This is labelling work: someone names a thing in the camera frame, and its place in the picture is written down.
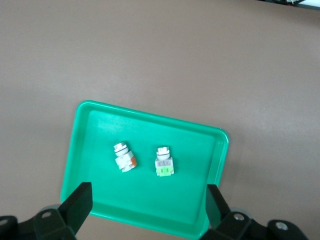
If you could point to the green push button green base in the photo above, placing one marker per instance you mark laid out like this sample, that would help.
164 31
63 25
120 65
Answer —
163 163

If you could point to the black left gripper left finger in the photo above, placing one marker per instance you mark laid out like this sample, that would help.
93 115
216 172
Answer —
75 207

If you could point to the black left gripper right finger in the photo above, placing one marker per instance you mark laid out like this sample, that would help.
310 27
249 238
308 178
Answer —
217 212

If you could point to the white push button switch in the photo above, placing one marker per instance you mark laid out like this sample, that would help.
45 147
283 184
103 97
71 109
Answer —
123 160

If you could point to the green plastic tray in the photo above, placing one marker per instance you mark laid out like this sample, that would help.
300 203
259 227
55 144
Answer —
150 195

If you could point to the brown table mat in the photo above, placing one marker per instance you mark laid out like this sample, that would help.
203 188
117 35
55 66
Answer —
150 50

